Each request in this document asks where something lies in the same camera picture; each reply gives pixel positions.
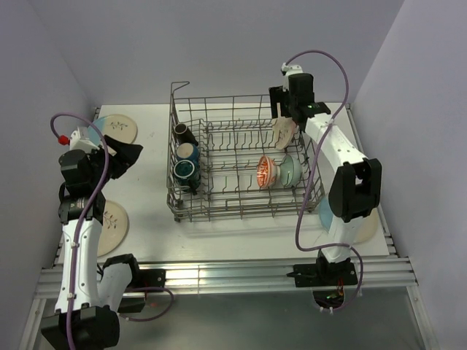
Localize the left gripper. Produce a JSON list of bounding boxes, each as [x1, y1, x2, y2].
[[86, 135, 142, 190]]

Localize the pink and cream plate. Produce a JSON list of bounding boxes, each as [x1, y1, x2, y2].
[[272, 117, 297, 150]]

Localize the blue and cream plate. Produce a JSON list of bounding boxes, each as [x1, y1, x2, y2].
[[93, 114, 138, 144]]

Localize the dark blue mug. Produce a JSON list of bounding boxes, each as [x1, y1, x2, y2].
[[176, 142, 200, 163]]

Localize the light green bowl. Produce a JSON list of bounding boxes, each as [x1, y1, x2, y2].
[[279, 155, 302, 187]]

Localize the dark green mug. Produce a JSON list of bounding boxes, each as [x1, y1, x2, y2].
[[173, 159, 201, 195]]

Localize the orange patterned bowl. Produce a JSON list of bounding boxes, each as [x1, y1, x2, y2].
[[256, 155, 277, 189]]

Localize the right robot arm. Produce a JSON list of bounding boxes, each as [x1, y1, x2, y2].
[[269, 65, 382, 284]]

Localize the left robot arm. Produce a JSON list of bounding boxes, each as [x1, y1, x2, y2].
[[41, 136, 143, 349]]

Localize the pink cream plate near edge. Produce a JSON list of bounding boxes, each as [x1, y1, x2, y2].
[[97, 200, 129, 257]]

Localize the blue cream plate right side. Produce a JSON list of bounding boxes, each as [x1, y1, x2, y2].
[[318, 197, 379, 244]]

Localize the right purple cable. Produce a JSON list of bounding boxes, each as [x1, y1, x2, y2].
[[286, 50, 364, 311]]

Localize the purple cable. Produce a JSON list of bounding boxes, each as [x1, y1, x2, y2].
[[286, 50, 364, 311], [50, 112, 175, 350]]

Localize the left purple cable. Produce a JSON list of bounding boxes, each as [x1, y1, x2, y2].
[[50, 112, 175, 350]]

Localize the grey wire dish rack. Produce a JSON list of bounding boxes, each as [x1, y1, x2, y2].
[[166, 81, 325, 222]]

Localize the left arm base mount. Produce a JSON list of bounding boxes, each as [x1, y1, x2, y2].
[[118, 269, 166, 314]]

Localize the aluminium rail frame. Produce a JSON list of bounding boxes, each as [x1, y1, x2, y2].
[[18, 104, 431, 350]]

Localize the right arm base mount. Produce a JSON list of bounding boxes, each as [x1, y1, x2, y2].
[[287, 258, 361, 313]]

